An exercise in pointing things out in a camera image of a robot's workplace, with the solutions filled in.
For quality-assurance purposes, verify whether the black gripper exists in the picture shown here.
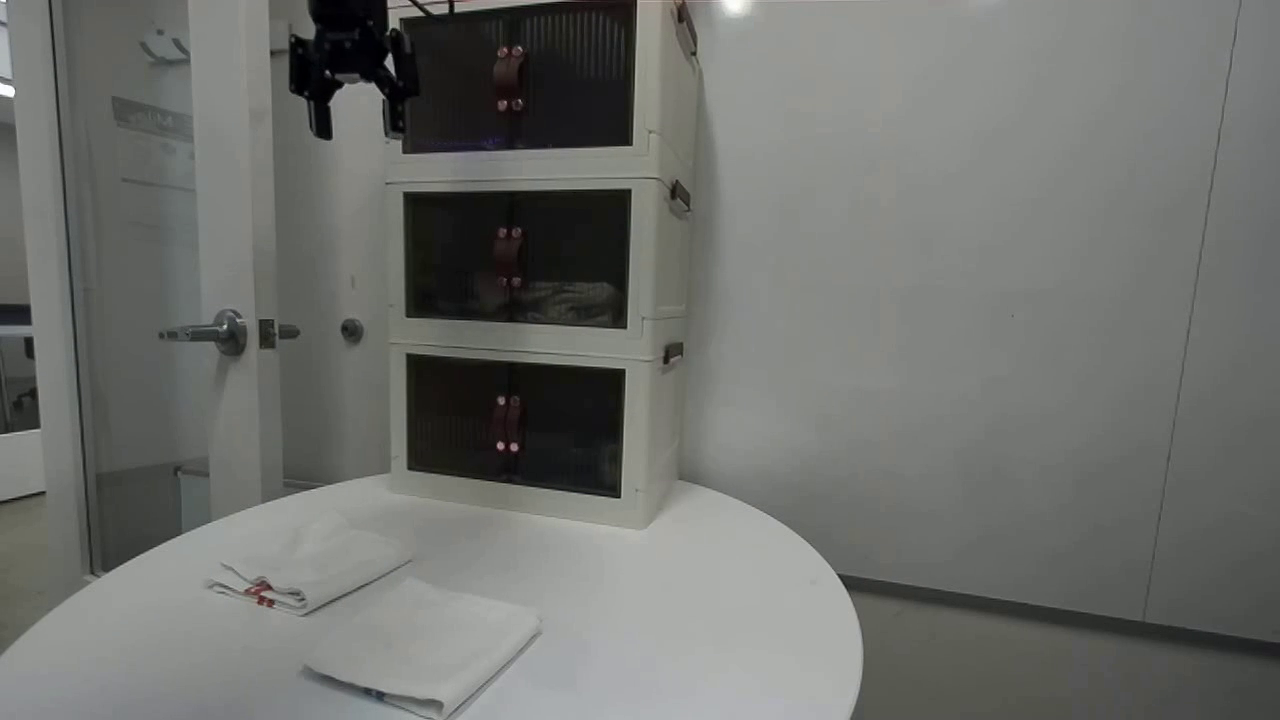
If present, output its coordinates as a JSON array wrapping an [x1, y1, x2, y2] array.
[[286, 0, 425, 143]]

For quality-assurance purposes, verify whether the dark translucent cabinet door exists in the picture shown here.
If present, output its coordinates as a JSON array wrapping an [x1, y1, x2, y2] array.
[[510, 189, 632, 334]]

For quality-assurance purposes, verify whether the white room door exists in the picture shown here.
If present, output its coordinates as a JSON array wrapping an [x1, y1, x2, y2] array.
[[184, 0, 286, 515]]

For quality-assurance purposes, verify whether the red cabinet door latch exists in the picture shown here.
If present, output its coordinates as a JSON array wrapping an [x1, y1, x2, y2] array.
[[488, 222, 526, 294], [488, 391, 522, 459], [488, 40, 533, 120]]

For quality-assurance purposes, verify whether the white stacked three-tier cabinet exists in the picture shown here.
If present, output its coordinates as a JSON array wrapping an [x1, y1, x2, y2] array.
[[375, 0, 703, 533]]

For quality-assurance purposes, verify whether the frosted sign on glass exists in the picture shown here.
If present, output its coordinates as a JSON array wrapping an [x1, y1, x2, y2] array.
[[107, 92, 194, 194]]

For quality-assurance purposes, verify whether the white cloth with red stripe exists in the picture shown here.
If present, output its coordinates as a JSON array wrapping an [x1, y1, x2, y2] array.
[[203, 521, 415, 621]]

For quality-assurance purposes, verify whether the white cloth with blue mark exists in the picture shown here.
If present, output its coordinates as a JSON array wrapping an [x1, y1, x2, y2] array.
[[300, 578, 544, 720]]

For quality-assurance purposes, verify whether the wall coat hook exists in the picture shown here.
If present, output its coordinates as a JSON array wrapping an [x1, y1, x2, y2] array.
[[135, 30, 191, 72]]

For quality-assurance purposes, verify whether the silver door lever handle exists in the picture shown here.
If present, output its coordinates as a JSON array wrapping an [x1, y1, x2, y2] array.
[[156, 309, 252, 360]]

